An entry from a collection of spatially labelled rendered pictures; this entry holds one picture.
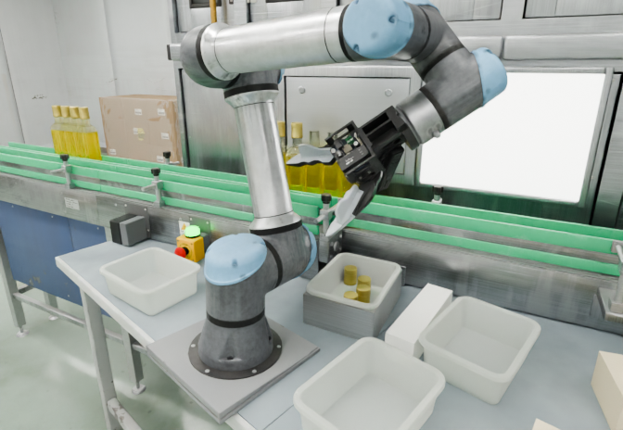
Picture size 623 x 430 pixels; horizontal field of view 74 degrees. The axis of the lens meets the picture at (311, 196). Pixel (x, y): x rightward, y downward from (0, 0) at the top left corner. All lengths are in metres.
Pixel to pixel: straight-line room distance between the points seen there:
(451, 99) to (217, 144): 1.13
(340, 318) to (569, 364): 0.47
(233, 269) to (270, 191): 0.19
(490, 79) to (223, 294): 0.57
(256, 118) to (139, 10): 5.46
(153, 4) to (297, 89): 4.83
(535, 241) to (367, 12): 0.73
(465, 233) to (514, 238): 0.11
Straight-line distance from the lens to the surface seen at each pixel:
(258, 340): 0.85
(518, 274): 1.11
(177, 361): 0.91
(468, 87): 0.64
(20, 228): 2.24
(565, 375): 1.01
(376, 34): 0.53
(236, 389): 0.83
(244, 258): 0.77
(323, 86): 1.32
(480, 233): 1.10
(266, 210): 0.87
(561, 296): 1.13
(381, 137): 0.63
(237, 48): 0.70
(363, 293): 1.01
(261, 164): 0.86
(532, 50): 1.19
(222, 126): 1.60
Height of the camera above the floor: 1.33
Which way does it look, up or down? 18 degrees down
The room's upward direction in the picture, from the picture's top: straight up
